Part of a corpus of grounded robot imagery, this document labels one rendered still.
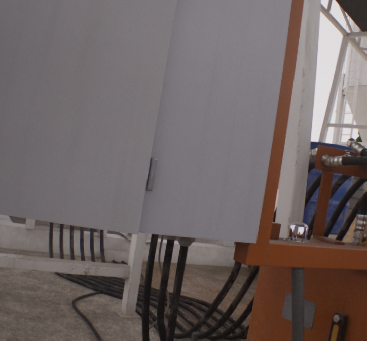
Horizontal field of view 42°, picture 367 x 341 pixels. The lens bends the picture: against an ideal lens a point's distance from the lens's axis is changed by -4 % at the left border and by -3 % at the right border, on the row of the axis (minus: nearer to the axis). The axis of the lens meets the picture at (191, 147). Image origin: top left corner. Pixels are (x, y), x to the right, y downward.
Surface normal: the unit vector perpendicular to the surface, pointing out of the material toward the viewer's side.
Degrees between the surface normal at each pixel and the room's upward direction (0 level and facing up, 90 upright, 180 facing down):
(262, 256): 90
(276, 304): 90
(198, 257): 90
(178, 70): 90
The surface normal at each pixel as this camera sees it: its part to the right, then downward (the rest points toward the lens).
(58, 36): 0.24, 0.00
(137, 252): 0.43, 0.08
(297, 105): -0.89, -0.14
